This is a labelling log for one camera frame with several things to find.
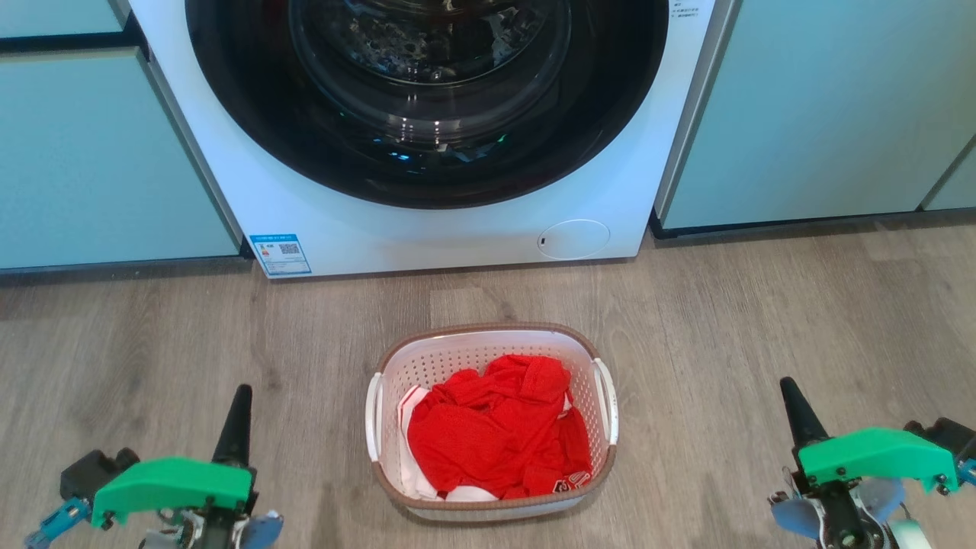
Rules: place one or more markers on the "white front-load washing machine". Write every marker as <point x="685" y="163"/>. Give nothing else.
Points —
<point x="457" y="229"/>

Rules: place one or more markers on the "round white filter cover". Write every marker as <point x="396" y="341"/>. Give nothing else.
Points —
<point x="573" y="239"/>

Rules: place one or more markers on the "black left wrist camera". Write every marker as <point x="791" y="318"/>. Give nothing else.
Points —
<point x="95" y="469"/>

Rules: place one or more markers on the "dark round washer door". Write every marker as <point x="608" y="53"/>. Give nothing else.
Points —
<point x="602" y="91"/>

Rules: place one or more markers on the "white perforated laundry basket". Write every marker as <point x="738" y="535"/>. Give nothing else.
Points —
<point x="457" y="358"/>

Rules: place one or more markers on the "pale green cabinet door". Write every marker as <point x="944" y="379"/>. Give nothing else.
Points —
<point x="957" y="187"/>
<point x="99" y="160"/>
<point x="801" y="114"/>

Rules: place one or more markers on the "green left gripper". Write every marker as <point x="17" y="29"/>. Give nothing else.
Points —
<point x="171" y="484"/>

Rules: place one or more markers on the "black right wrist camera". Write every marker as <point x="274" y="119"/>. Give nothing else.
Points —
<point x="949" y="436"/>

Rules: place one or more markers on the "red mesh garment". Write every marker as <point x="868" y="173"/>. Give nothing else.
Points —
<point x="488" y="435"/>

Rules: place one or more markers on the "blue energy label sticker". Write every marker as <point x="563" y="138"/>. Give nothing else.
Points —
<point x="280" y="255"/>

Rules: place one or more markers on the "pale green cabinet drawer front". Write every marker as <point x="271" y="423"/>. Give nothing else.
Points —
<point x="53" y="15"/>

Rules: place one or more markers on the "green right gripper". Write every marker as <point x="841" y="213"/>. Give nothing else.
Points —
<point x="877" y="454"/>

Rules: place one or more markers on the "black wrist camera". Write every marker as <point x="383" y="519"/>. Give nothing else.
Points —
<point x="95" y="469"/>
<point x="949" y="436"/>

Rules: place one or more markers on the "black cabinet plinth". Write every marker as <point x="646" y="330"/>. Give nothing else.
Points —
<point x="801" y="223"/>

